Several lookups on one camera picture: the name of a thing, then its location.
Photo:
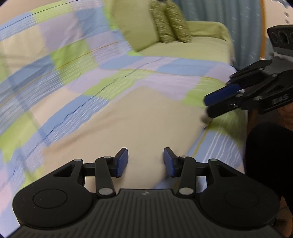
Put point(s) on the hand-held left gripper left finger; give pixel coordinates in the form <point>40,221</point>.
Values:
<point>121,162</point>

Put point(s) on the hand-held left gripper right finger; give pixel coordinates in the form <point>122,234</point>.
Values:
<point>169,162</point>

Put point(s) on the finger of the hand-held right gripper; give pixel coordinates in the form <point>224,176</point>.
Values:
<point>219,95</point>
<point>224,108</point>

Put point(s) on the green covered sofa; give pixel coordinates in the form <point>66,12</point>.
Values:
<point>194,48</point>

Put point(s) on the blue curtain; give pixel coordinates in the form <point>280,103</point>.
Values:
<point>242,34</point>

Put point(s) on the white wooden chair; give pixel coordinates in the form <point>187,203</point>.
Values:
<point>272,16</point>

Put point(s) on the person's leg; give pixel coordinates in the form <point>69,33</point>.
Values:
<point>267,160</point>

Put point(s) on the green zigzag cushion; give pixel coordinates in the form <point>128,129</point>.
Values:
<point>180,25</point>
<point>160,25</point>

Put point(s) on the checked blanket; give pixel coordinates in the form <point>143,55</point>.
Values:
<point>68,57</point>

